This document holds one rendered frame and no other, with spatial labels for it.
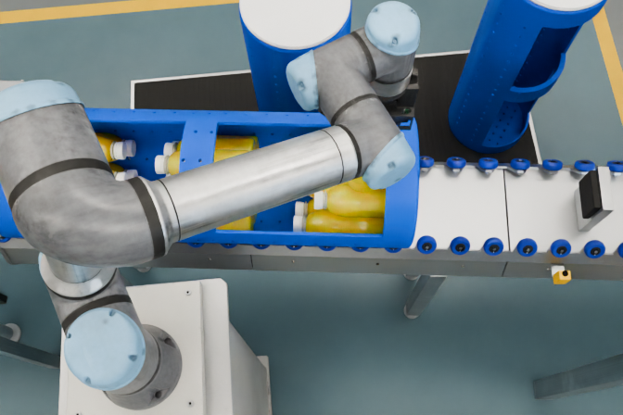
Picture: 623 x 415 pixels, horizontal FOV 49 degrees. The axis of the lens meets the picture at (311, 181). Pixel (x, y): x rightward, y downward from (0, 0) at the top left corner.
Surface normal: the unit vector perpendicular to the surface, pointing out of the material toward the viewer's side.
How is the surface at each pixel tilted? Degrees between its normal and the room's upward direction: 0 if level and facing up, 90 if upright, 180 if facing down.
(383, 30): 1
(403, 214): 49
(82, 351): 5
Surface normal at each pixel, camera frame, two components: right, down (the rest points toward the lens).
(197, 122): 0.00, -0.77
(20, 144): -0.17, -0.33
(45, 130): 0.25, -0.51
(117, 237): 0.31, 0.28
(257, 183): 0.43, -0.08
